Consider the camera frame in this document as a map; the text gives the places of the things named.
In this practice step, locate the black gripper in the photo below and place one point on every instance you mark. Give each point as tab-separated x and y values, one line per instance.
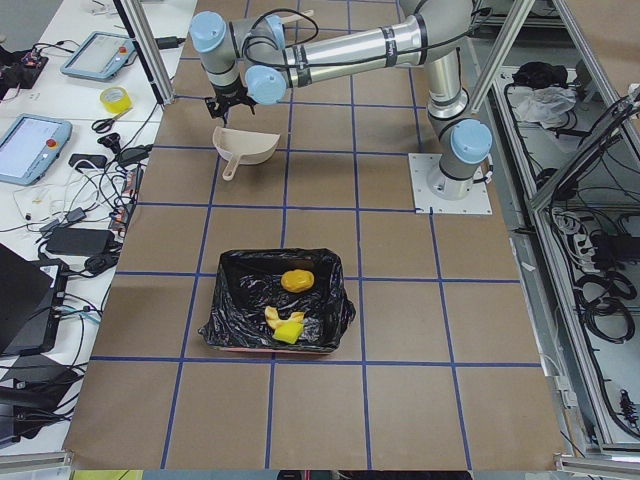
228	94

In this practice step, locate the beige plastic dustpan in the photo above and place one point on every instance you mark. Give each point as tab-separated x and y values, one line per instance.
239	147

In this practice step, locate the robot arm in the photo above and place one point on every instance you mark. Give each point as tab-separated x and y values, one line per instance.
248	62

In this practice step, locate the bin with black bag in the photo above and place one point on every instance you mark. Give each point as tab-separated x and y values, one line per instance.
249	302

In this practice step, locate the yellow tape roll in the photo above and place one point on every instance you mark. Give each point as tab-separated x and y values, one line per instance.
115	99

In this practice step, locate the upper blue teach pendant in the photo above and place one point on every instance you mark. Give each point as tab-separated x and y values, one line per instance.
100	57

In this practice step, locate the blue teach pendant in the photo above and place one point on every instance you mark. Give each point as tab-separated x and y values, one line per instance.
100	57
30	146

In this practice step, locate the brown potato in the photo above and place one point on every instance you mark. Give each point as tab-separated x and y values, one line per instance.
297	280

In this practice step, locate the black power adapter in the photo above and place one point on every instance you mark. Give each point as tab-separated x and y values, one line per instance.
79	241

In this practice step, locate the lower blue teach pendant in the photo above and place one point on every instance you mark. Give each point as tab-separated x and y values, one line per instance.
30	146

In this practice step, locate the yellow sponge piece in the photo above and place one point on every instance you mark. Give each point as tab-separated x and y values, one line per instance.
289	332

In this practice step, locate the black laptop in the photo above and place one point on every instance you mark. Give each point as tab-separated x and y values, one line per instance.
31	294

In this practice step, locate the black cloth bundle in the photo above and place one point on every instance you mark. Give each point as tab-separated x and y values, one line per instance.
540	75

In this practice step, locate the crumpled white cloth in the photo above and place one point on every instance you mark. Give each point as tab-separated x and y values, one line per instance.
548	107

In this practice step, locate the black handled scissors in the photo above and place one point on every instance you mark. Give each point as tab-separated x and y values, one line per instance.
102	126

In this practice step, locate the aluminium frame post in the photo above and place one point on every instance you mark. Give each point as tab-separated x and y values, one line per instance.
139	30

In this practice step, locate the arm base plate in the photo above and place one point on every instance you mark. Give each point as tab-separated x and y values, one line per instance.
434	193

